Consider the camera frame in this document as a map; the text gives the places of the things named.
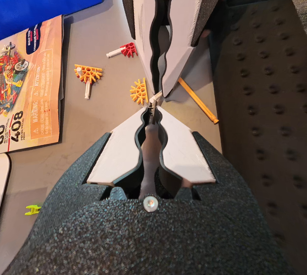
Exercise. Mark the yellow fan connector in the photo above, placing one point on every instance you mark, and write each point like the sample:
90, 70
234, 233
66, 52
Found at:
88, 67
139, 91

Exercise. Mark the orange toy set bag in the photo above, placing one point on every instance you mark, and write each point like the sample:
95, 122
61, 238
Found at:
36, 87

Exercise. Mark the black perforated panel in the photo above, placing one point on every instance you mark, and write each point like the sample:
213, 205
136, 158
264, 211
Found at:
263, 87

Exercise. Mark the grey snowflake connector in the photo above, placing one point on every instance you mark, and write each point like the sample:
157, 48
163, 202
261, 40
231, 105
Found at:
152, 114

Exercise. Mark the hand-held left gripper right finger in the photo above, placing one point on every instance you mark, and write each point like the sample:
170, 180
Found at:
187, 155

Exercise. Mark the red fan connector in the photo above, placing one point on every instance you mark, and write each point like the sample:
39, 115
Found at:
77, 75
129, 49

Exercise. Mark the white rounded board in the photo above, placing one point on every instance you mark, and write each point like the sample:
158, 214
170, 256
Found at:
3, 174

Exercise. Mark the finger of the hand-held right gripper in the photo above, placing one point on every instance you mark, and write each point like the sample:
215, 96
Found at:
182, 27
141, 27

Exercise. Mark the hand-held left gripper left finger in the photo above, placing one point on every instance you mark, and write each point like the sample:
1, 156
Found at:
115, 155

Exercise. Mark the small lime green connector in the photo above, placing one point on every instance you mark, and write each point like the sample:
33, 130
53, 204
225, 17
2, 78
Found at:
32, 209

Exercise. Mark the long yellow rod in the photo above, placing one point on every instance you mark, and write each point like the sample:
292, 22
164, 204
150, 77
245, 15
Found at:
196, 98

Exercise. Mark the person's right hand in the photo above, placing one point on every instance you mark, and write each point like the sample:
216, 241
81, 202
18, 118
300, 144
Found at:
217, 15

